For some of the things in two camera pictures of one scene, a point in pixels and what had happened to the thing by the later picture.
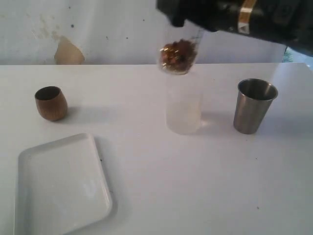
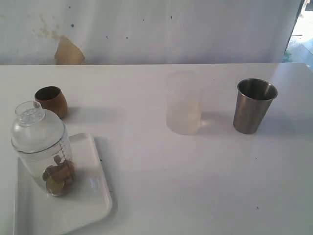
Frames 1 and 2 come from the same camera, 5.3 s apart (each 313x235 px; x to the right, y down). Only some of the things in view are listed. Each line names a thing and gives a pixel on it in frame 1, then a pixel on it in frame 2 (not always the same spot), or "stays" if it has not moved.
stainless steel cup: [254, 99] stays
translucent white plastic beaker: [184, 104] stays
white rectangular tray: [61, 187] stays
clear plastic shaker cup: [178, 49] → [54, 167]
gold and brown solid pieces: [177, 57] → [59, 177]
